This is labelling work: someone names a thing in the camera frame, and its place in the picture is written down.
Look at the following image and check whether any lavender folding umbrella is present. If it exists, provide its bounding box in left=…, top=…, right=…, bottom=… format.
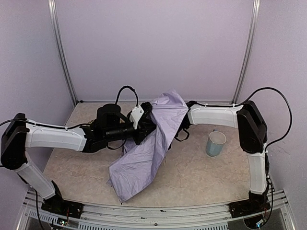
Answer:
left=108, top=89, right=189, bottom=203

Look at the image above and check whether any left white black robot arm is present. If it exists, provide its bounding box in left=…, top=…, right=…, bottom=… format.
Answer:
left=0, top=102, right=156, bottom=210

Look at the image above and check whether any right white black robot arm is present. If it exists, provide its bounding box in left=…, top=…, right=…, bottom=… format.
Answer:
left=178, top=100, right=270, bottom=205

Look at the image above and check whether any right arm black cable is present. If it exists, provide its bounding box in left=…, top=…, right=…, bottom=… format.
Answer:
left=206, top=87, right=293, bottom=147

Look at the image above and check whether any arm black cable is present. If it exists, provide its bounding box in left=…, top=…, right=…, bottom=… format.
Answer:
left=105, top=85, right=140, bottom=150
left=206, top=87, right=293, bottom=147

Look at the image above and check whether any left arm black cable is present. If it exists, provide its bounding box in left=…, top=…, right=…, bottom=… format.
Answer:
left=105, top=85, right=140, bottom=150

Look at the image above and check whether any right aluminium frame post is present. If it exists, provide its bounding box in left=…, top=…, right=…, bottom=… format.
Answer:
left=232, top=0, right=261, bottom=103

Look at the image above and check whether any aluminium frame post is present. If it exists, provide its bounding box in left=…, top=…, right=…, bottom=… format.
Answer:
left=232, top=0, right=261, bottom=103
left=48, top=0, right=78, bottom=106

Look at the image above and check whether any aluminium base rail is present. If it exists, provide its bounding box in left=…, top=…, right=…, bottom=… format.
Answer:
left=15, top=190, right=297, bottom=230

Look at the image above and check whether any left aluminium frame post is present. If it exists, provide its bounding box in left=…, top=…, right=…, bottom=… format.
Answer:
left=48, top=0, right=78, bottom=106

